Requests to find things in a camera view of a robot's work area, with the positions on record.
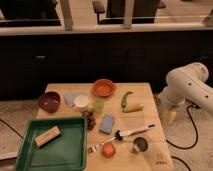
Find green plastic tray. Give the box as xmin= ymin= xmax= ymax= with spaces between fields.
xmin=13 ymin=117 xmax=87 ymax=171

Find yellow banana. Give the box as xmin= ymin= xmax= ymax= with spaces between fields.
xmin=123 ymin=104 xmax=144 ymax=113

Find blue sponge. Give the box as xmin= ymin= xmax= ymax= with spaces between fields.
xmin=99 ymin=115 xmax=115 ymax=134

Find steel cup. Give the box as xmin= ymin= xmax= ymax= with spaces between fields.
xmin=133 ymin=137 xmax=148 ymax=153

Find orange fruit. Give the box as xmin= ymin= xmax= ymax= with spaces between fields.
xmin=101 ymin=143 xmax=116 ymax=158

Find metal fork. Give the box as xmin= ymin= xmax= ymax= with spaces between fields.
xmin=87 ymin=137 xmax=115 ymax=153

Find white paper cup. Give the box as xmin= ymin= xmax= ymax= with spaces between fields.
xmin=74 ymin=95 xmax=89 ymax=112

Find orange bowl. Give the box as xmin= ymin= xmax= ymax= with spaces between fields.
xmin=92 ymin=79 xmax=116 ymax=97

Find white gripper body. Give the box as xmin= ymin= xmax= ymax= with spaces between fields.
xmin=158 ymin=87 xmax=184 ymax=113

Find green chili pepper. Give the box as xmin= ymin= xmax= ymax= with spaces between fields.
xmin=121 ymin=91 xmax=133 ymax=108

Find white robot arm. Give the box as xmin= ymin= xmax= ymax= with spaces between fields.
xmin=158 ymin=62 xmax=213 ymax=127

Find white handled brush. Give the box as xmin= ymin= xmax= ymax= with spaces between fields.
xmin=115 ymin=124 xmax=155 ymax=141

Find wooden block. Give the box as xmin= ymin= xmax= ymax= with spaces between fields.
xmin=35 ymin=126 xmax=61 ymax=147

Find black cable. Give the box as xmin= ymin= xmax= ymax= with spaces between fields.
xmin=0 ymin=118 xmax=24 ymax=140
xmin=165 ymin=104 xmax=200 ymax=171

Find green plastic cup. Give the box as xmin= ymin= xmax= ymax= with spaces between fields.
xmin=93 ymin=98 xmax=104 ymax=114

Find dark red bowl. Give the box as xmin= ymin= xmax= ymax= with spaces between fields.
xmin=38 ymin=92 xmax=61 ymax=113

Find black office chair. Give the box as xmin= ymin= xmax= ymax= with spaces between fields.
xmin=92 ymin=0 xmax=166 ymax=25

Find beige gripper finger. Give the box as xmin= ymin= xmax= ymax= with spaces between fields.
xmin=167 ymin=111 xmax=177 ymax=125

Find bunch of dark grapes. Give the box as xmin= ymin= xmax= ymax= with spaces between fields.
xmin=82 ymin=109 xmax=96 ymax=130

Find black cable left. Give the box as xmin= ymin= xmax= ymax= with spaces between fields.
xmin=0 ymin=118 xmax=24 ymax=140

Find light blue cloth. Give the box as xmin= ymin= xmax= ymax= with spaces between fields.
xmin=64 ymin=92 xmax=82 ymax=108

